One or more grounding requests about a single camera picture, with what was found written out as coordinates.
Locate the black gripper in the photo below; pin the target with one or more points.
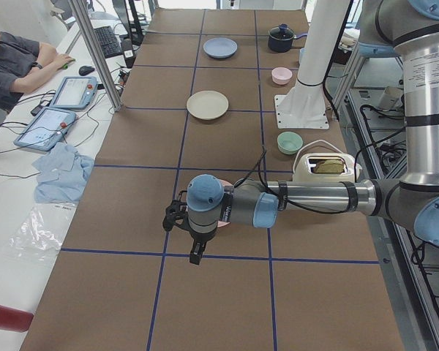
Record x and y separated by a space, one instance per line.
200 237

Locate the blue plate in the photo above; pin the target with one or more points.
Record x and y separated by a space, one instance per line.
220 48

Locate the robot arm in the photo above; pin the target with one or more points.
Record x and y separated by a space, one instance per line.
407 28

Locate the cream plate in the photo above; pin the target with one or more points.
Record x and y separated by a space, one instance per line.
207 105

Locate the light blue cloth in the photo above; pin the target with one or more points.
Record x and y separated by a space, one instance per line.
64 173

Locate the green bowl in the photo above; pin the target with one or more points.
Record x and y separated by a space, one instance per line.
289 143

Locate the cream toaster with bread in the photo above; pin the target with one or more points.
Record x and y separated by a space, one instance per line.
331 167

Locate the clear plastic bag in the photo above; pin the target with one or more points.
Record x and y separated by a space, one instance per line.
44 229

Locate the lower teach pendant tablet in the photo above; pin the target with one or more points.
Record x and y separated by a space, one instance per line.
47 129

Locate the teach pendant tablet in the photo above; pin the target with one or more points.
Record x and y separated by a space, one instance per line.
75 92
47 129

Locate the upper teach pendant tablet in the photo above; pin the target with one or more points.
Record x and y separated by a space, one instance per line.
75 92

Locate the pink bowl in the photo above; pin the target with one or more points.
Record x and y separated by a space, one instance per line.
281 75

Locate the black computer mouse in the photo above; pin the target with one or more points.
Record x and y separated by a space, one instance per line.
85 70

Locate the black keyboard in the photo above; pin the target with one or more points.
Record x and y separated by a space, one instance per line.
108 41

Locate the red cylinder object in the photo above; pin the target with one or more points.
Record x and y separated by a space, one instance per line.
14 319

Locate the light blue cup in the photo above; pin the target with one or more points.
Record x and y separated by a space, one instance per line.
301 55

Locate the dark blue lidded pot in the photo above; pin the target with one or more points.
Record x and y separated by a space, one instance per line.
281 38

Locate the seated person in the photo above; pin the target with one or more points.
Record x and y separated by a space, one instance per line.
25 66

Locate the aluminium frame post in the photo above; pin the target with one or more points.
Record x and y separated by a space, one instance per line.
80 12

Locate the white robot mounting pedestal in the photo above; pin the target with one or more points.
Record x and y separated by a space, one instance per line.
304 106

